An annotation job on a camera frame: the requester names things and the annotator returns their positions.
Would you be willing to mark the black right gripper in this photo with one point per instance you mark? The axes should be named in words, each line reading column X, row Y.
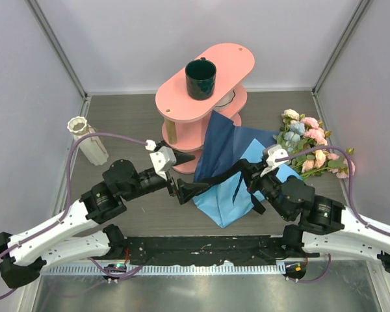
column 256, row 179

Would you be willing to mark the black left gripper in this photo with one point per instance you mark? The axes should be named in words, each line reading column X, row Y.
column 185, row 191

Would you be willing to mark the black ribbon gold lettering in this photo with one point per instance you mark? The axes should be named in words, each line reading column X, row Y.
column 229, row 174

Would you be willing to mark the blue wrapping paper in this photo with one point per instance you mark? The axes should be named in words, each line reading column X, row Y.
column 225, row 144

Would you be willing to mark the artificial flower bunch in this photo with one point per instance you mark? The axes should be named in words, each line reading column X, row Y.
column 303, row 133

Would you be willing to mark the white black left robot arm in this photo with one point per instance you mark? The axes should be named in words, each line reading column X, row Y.
column 24, row 256

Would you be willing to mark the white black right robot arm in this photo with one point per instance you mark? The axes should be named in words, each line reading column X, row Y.
column 318, row 224

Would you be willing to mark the white ribbed ceramic vase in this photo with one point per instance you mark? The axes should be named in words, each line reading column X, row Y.
column 92, row 147

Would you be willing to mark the white bowl on shelf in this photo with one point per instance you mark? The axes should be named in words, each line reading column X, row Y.
column 225, row 102

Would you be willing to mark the pink three-tier wooden shelf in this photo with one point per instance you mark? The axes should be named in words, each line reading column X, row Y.
column 186, row 119

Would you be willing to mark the dark green cup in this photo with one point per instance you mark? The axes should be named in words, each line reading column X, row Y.
column 200, row 77

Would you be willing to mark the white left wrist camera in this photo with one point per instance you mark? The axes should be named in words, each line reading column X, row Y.
column 162, row 157

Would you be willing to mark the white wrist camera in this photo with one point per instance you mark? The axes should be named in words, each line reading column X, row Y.
column 162, row 157
column 273, row 157

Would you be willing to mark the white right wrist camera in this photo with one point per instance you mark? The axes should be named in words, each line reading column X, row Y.
column 273, row 157

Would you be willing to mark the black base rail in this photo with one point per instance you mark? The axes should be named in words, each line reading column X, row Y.
column 205, row 251

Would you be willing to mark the white slotted cable duct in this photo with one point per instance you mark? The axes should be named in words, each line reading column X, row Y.
column 89, row 269

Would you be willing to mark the right aluminium frame post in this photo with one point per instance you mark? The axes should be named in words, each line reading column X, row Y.
column 349, row 30

